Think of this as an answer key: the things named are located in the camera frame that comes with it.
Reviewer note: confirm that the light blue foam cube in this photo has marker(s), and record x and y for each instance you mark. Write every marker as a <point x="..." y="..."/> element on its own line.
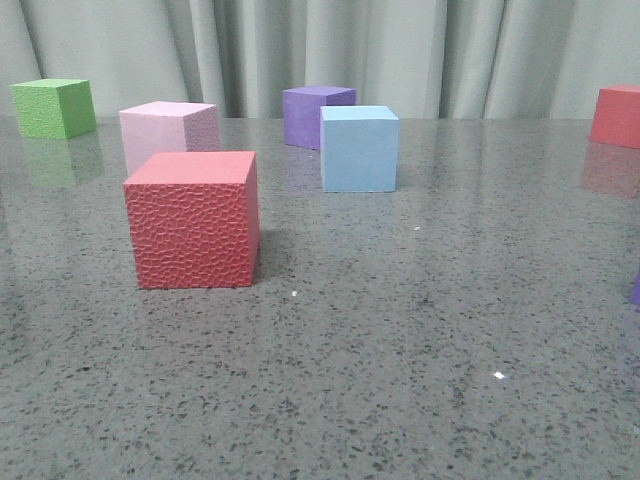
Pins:
<point x="359" y="148"/>

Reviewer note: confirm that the dark purple foam cube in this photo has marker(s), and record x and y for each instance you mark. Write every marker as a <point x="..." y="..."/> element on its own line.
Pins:
<point x="301" y="108"/>

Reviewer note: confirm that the green foam cube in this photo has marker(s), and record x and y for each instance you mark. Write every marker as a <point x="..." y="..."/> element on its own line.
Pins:
<point x="54" y="108"/>

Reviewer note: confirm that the red foam cube far right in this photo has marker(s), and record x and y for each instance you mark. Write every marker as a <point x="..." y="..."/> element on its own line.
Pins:
<point x="616" y="117"/>

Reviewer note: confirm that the light purple foam cube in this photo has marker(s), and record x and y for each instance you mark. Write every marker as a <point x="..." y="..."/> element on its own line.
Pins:
<point x="635" y="294"/>

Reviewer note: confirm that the pink foam cube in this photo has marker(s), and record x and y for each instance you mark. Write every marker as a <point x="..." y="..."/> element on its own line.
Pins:
<point x="164" y="126"/>

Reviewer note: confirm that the grey-green curtain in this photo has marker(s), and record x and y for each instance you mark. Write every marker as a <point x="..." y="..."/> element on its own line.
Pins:
<point x="424" y="59"/>

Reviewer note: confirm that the red textured foam cube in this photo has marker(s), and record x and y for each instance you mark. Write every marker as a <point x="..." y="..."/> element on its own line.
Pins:
<point x="194" y="219"/>

